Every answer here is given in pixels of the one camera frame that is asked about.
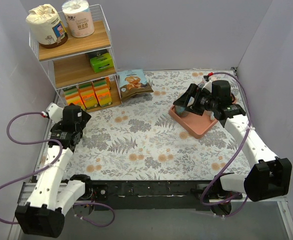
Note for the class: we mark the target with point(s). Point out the green tissue box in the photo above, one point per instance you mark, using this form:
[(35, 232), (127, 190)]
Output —
[(100, 60)]

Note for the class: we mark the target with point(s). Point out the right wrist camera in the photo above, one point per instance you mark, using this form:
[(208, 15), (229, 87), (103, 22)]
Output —
[(207, 80)]

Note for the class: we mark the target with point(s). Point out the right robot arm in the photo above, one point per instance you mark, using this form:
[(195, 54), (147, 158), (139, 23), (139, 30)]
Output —
[(269, 175)]

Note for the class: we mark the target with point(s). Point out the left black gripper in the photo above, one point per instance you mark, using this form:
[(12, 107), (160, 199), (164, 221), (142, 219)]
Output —
[(85, 117)]

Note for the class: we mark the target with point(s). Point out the snack bag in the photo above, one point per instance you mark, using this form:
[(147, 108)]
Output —
[(133, 82)]

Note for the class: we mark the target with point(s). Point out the light blue mug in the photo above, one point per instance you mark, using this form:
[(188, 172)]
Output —
[(191, 101)]

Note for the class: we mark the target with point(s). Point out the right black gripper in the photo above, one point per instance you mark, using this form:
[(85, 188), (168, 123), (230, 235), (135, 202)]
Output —
[(195, 100)]

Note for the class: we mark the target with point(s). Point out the left sponge pack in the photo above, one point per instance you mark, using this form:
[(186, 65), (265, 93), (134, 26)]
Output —
[(72, 96)]

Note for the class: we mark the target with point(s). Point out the middle sponge pack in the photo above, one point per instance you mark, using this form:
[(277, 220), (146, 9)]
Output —
[(88, 95)]

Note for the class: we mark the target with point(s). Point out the patterned blue mug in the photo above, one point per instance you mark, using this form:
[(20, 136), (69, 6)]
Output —
[(181, 111)]

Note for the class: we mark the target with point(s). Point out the beige toilet paper roll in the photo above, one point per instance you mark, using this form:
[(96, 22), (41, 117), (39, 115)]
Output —
[(47, 27)]

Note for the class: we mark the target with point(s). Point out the white toilet paper roll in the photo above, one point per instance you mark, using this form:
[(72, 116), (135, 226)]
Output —
[(78, 17)]

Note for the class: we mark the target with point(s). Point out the floral table mat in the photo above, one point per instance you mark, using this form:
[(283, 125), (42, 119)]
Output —
[(139, 140)]

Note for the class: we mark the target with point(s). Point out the white wire wooden shelf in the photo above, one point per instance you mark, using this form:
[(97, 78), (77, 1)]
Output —
[(67, 65)]

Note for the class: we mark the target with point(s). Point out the pink tray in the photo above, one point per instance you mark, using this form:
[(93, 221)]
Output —
[(196, 125)]

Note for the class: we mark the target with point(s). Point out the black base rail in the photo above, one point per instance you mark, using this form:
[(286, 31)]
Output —
[(146, 194)]

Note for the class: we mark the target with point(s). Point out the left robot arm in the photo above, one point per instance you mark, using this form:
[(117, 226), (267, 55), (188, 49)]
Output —
[(44, 212)]

